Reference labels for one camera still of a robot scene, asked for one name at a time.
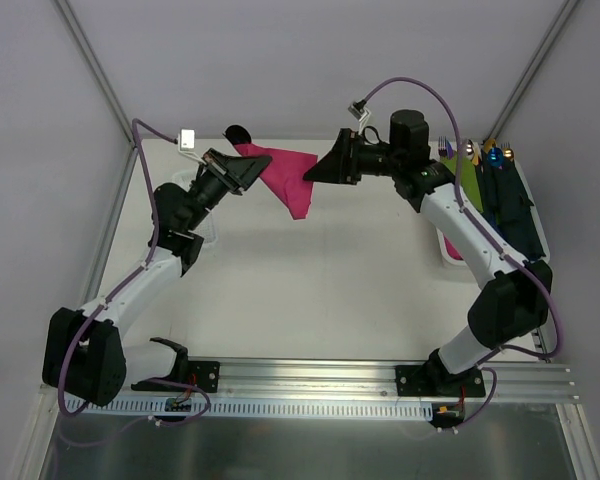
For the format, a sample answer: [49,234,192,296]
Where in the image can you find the silver spoon in roll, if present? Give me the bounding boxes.
[461,139,481,166]

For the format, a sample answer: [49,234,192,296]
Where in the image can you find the purple metallic spoon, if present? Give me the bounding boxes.
[223,124,252,146]

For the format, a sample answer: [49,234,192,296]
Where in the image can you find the large white storage basket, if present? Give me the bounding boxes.
[437,154,552,266]

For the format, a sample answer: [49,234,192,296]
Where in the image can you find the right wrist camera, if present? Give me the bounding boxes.
[348,99,372,132]

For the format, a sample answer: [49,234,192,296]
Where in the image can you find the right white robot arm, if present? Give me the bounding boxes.
[304,109,552,397]

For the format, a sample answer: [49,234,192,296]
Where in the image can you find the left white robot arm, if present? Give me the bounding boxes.
[42,149,272,407]

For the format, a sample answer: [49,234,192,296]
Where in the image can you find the white slotted cable duct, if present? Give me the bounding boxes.
[85,396,433,422]

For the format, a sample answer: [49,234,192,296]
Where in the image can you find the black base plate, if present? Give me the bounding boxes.
[131,359,221,393]
[394,364,486,398]

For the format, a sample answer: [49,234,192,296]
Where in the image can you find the aluminium frame post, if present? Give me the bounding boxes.
[51,0,134,145]
[483,0,582,141]

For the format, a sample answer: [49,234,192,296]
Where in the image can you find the blue spoon in roll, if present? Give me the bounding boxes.
[487,147,505,168]

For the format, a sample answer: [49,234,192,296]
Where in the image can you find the green rolled napkin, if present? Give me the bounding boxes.
[439,150,484,213]

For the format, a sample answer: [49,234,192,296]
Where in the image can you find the dark navy rolled napkin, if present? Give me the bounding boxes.
[479,162,545,261]

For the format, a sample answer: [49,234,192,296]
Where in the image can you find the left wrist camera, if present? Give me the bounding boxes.
[177,129,200,162]

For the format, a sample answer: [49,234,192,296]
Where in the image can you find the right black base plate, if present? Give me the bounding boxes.
[394,364,486,398]

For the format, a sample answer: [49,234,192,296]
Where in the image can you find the purple fork in roll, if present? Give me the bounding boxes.
[437,136,455,158]

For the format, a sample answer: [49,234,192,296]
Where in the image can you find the right aluminium frame post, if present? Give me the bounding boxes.
[483,0,582,141]

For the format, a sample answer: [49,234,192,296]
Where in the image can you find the magenta paper napkin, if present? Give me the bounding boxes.
[234,143,318,220]

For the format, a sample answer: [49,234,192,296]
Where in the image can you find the left aluminium frame post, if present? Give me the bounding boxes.
[51,0,134,145]

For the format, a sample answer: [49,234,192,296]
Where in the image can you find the small white utensil basket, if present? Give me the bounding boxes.
[171,169,218,248]

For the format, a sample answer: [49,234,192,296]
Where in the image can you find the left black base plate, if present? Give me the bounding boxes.
[131,359,221,393]

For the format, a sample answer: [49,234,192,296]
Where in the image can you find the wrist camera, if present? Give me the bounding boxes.
[348,99,372,132]
[177,129,200,162]

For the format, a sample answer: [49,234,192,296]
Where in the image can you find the aluminium front rail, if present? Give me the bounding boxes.
[38,352,580,404]

